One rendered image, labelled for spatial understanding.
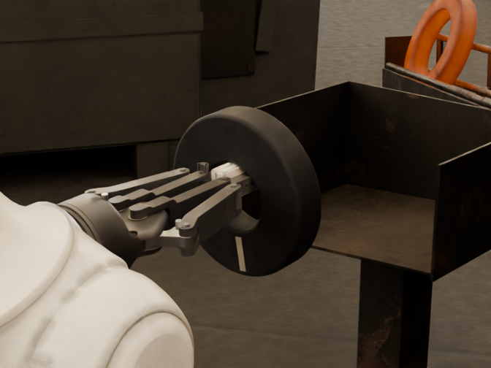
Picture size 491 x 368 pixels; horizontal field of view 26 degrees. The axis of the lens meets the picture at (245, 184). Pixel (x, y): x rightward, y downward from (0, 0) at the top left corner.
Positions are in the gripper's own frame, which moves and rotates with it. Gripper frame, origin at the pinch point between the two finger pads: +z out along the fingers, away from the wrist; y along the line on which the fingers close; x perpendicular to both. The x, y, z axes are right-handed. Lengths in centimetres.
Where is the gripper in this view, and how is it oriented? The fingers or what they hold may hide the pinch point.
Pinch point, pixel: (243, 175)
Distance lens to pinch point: 95.7
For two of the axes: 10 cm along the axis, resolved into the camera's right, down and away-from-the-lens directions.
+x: -0.3, -9.3, -3.8
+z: 6.8, -3.0, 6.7
